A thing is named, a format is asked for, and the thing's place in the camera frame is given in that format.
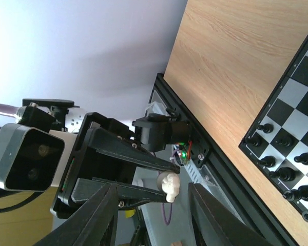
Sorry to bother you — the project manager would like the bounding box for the grey slotted cable duct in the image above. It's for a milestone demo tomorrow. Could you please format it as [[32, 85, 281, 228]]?
[[143, 101, 237, 246]]

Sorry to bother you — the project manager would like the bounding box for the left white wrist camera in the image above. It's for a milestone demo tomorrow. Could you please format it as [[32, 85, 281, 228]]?
[[0, 123, 77, 192]]

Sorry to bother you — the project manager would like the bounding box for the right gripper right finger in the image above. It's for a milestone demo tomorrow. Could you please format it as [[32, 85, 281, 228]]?
[[188, 183, 271, 246]]

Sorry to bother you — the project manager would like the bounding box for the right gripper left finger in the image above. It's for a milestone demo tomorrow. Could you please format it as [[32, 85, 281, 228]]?
[[35, 184, 118, 246]]

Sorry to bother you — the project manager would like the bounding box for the black aluminium frame rail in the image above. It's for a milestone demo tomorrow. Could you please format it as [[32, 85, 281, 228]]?
[[150, 73, 296, 245]]

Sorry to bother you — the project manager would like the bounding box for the black chess pieces row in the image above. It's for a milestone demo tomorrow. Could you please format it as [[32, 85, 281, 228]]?
[[240, 117, 308, 222]]

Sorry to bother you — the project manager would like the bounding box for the white knight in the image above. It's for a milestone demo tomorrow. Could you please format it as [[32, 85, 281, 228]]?
[[157, 172, 180, 203]]

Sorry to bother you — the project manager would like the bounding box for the black and silver chessboard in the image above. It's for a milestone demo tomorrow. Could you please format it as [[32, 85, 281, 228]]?
[[239, 35, 308, 223]]

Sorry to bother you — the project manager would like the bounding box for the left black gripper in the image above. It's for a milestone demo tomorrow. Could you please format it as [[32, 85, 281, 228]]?
[[50, 112, 180, 219]]

